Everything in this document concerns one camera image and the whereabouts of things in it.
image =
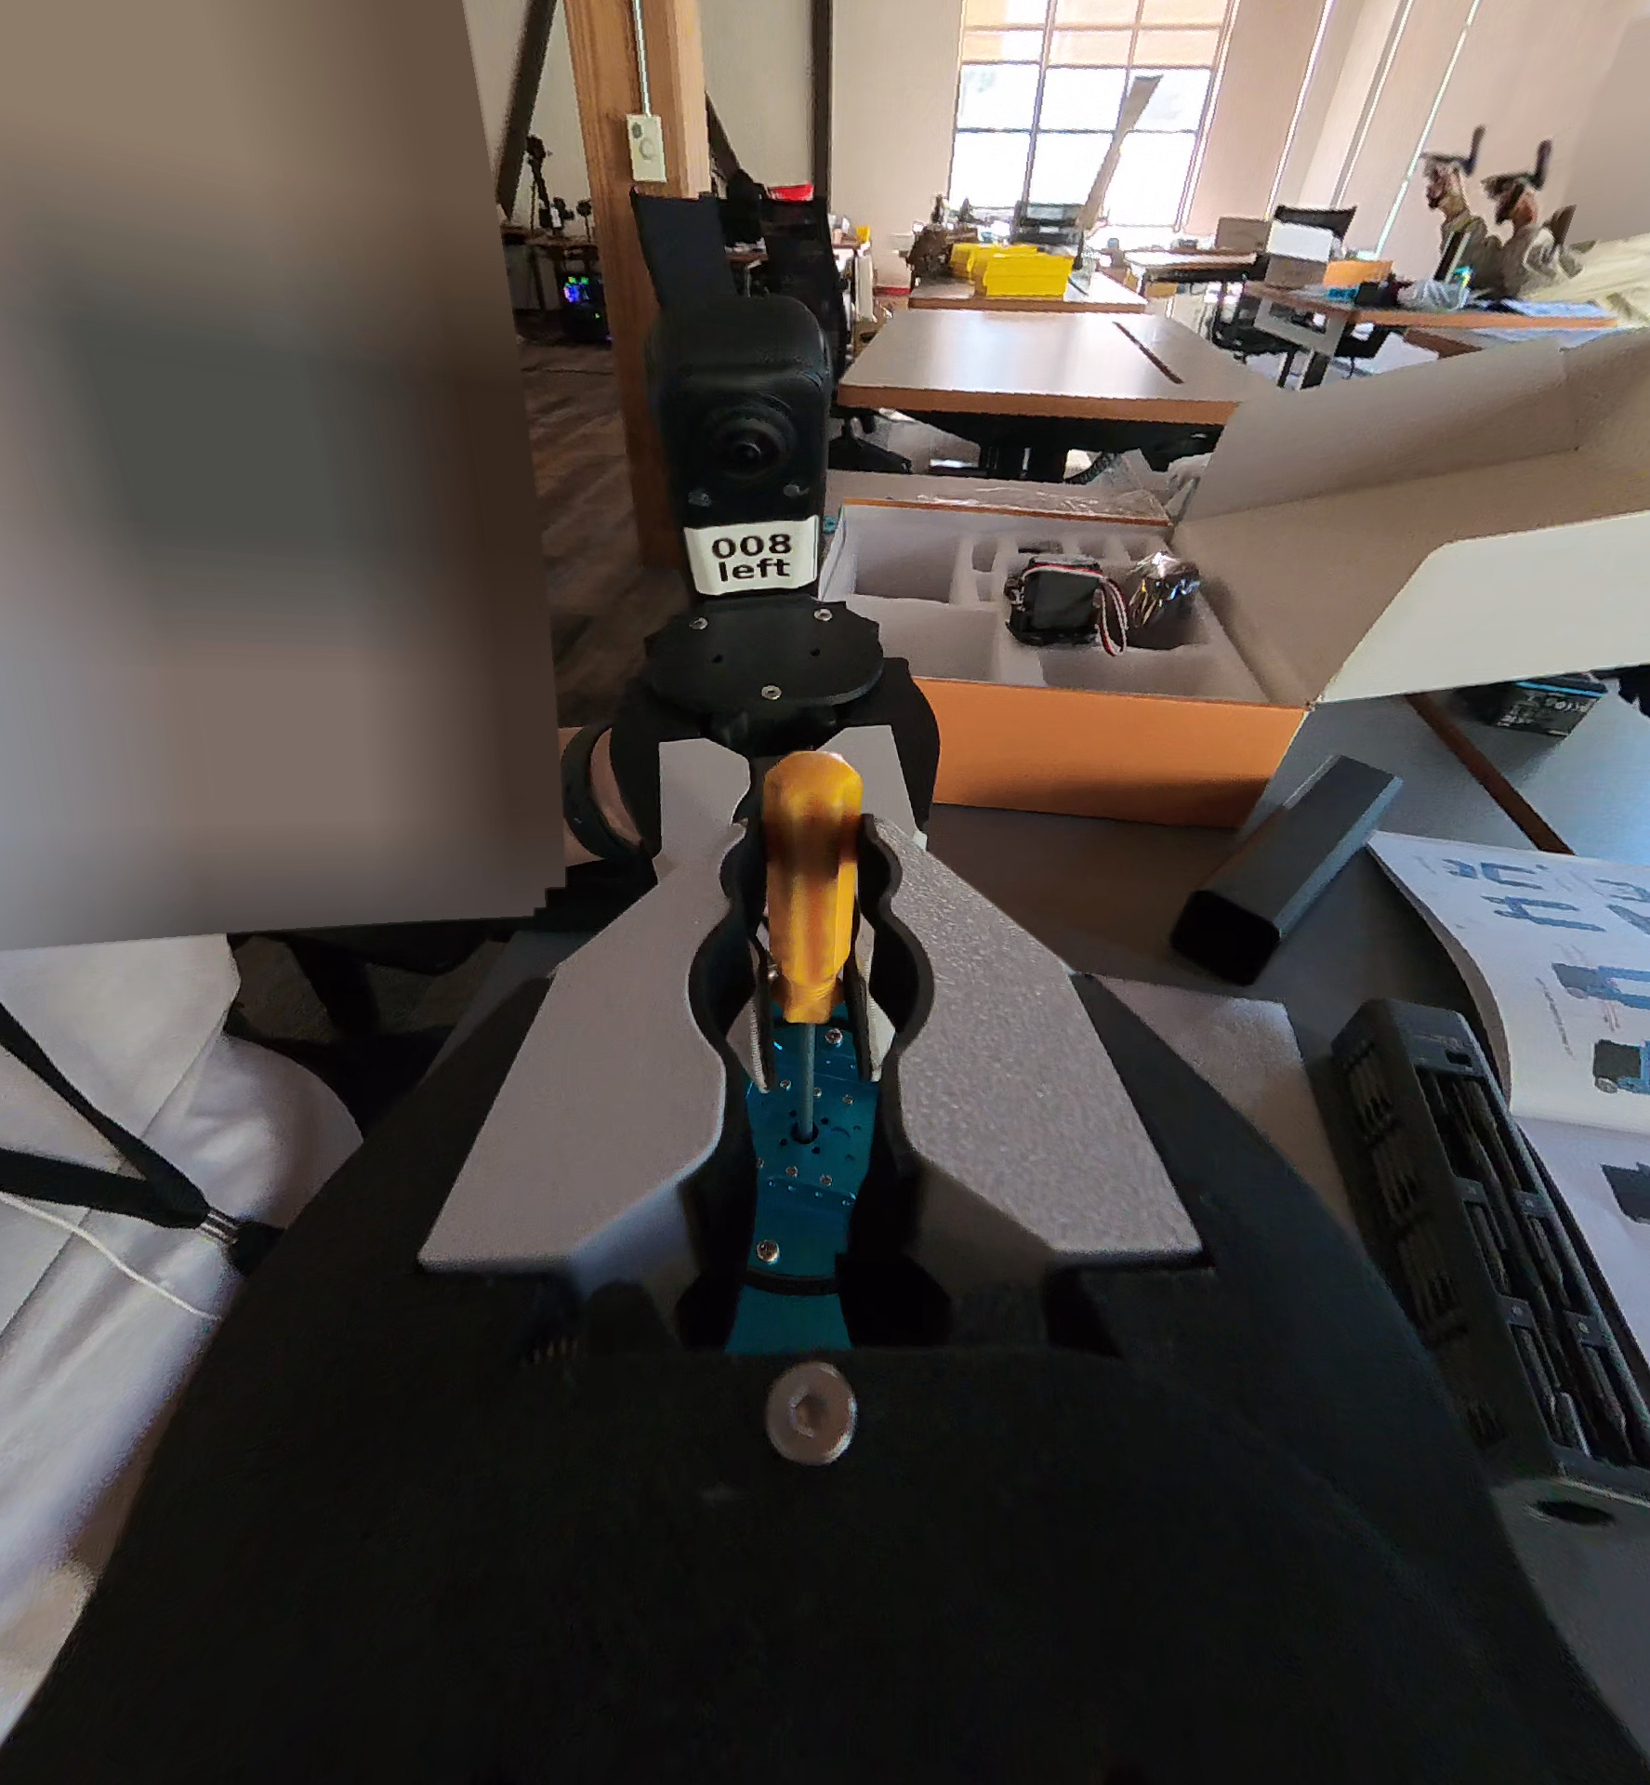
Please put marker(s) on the person's white shirt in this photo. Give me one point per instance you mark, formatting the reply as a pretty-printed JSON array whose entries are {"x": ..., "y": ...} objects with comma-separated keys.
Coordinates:
[{"x": 44, "y": 1394}]

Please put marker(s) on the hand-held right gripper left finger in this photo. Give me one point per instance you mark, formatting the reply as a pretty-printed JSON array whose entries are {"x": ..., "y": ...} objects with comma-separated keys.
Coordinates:
[{"x": 587, "y": 1143}]

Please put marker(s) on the white wall switch box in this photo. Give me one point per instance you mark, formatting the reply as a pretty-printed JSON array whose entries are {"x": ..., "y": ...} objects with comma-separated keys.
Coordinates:
[{"x": 646, "y": 146}]

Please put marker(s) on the black screwdriver bit case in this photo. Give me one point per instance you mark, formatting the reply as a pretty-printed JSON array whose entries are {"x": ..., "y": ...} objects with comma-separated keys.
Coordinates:
[{"x": 1466, "y": 1228}]

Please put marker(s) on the large paned window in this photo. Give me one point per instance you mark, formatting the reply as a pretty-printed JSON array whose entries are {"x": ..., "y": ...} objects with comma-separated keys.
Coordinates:
[{"x": 1089, "y": 112}]

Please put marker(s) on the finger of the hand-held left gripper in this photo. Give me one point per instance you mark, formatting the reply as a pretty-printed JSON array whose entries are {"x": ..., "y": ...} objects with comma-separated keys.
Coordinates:
[
  {"x": 693, "y": 795},
  {"x": 880, "y": 775}
]

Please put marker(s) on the dark grey rectangular case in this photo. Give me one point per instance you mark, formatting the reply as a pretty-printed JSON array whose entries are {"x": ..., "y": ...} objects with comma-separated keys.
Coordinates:
[{"x": 1285, "y": 878}]

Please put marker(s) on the printed instruction booklet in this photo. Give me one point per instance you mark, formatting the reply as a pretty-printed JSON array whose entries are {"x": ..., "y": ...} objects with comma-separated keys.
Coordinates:
[{"x": 1577, "y": 1114}]

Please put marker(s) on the small black and blue box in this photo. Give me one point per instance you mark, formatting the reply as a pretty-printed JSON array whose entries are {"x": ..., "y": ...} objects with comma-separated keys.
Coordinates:
[{"x": 1549, "y": 702}]

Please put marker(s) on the yellow plastic bin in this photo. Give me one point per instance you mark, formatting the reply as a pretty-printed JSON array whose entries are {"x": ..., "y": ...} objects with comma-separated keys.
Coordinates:
[{"x": 1032, "y": 273}]

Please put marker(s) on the wooden-edged table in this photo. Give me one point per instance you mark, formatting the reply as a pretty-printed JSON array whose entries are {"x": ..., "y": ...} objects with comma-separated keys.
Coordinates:
[{"x": 1049, "y": 364}]

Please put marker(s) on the black servo motor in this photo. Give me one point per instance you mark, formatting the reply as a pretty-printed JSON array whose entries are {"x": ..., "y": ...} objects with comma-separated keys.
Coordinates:
[{"x": 1054, "y": 603}]

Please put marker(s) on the clear bag of parts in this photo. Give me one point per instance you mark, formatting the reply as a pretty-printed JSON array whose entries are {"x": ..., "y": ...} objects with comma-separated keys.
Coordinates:
[{"x": 1167, "y": 600}]

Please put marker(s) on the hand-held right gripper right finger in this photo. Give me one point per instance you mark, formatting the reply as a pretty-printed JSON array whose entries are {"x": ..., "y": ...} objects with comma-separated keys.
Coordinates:
[{"x": 1019, "y": 1102}]

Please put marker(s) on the blue metal bracket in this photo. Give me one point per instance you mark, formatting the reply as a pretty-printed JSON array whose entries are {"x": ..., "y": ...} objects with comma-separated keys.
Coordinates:
[{"x": 796, "y": 1199}]

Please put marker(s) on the orange and white cardboard box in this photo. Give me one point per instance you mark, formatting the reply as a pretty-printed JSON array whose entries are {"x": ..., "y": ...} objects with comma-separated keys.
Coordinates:
[{"x": 1116, "y": 762}]

